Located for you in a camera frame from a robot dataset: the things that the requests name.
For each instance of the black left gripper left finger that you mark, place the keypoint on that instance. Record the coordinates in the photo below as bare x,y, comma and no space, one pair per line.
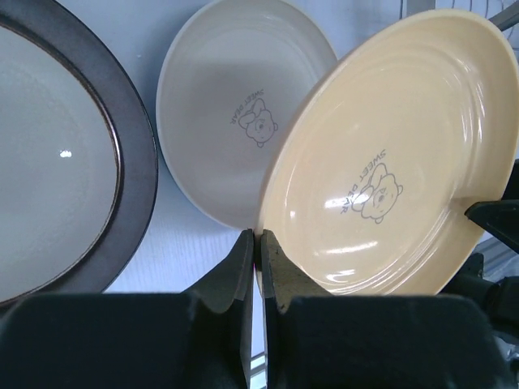
200,338

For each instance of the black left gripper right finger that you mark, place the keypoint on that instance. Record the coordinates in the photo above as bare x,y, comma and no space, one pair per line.
317,340

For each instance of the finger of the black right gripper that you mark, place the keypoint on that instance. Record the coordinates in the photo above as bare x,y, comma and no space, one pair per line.
500,217

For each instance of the brown rimmed cream plate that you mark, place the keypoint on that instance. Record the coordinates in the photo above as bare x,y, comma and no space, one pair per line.
78,158

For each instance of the yellow bear plate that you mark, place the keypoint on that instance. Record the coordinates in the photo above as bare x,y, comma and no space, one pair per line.
368,191

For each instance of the cream bear plate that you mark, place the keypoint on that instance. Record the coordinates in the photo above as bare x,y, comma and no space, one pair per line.
230,83

